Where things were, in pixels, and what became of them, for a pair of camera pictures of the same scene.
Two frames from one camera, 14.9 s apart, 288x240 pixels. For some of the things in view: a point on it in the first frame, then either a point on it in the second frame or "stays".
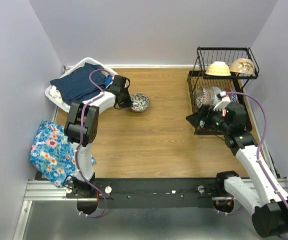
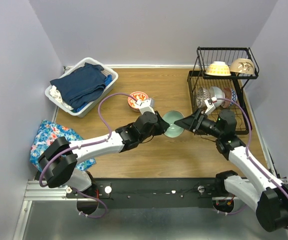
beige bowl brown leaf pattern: (242, 65) stays
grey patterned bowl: (203, 97) stays
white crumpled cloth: (56, 94) stays
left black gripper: (128, 103) to (161, 125)
